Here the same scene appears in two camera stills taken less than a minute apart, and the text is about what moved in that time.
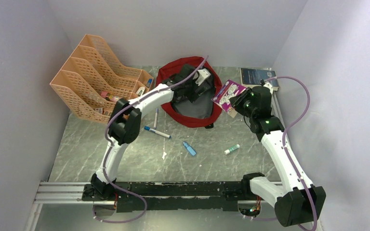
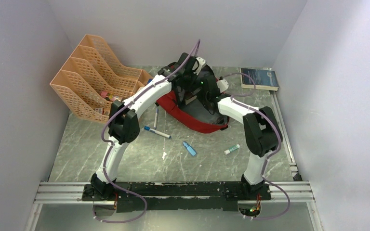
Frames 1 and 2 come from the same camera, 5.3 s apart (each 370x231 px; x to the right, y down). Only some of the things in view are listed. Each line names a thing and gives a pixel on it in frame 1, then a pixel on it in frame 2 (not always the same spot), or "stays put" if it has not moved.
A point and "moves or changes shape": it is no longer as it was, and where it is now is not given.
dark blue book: (251, 77) stays put
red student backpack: (199, 114) moves or changes shape
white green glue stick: (227, 151) stays put
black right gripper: (237, 100) -> (205, 104)
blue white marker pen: (147, 128) stays put
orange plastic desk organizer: (91, 81) stays put
